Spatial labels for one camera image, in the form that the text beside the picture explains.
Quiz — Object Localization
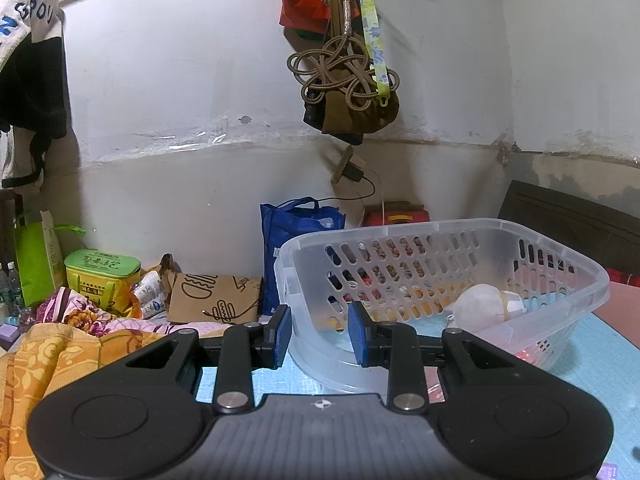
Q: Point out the brown paper burger bag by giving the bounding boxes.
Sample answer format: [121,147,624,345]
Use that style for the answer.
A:
[163,255,262,325]

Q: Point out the white rolled sock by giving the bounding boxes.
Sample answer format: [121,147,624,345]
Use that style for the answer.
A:
[447,284,526,333]

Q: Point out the clear plastic perforated basket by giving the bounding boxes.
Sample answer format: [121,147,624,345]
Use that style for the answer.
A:
[273,219,610,393]

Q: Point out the white snack packets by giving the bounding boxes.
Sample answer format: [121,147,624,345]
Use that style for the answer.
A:
[131,270,166,320]

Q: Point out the blue tote bag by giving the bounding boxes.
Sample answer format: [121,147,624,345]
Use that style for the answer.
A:
[259,196,347,316]

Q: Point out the red gift box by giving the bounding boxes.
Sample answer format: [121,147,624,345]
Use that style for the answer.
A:
[360,200,431,226]

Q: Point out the green yellow lidded box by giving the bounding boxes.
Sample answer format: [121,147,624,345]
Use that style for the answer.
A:
[64,249,141,316]

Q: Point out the pink floral quilt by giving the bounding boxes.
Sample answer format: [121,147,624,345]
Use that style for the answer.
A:
[36,287,229,337]

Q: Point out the orange patterned blanket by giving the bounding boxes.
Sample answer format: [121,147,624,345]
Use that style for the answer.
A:
[1,324,160,479]

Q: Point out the green paper bag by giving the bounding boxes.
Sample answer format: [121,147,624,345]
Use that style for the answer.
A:
[14,210,86,307]

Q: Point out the dark wooden headboard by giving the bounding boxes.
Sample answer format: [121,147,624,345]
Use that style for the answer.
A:
[498,180,639,283]

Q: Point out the black white hanging garment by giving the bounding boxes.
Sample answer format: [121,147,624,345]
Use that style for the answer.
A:
[1,0,70,188]

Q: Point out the black charger with cable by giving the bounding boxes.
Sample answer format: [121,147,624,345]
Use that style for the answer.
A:
[319,145,378,203]

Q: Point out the brown hanging bag with cord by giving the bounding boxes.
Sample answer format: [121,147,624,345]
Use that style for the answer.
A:
[286,0,400,145]

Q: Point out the green patterned lanyard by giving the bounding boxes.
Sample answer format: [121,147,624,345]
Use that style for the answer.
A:
[350,0,393,108]

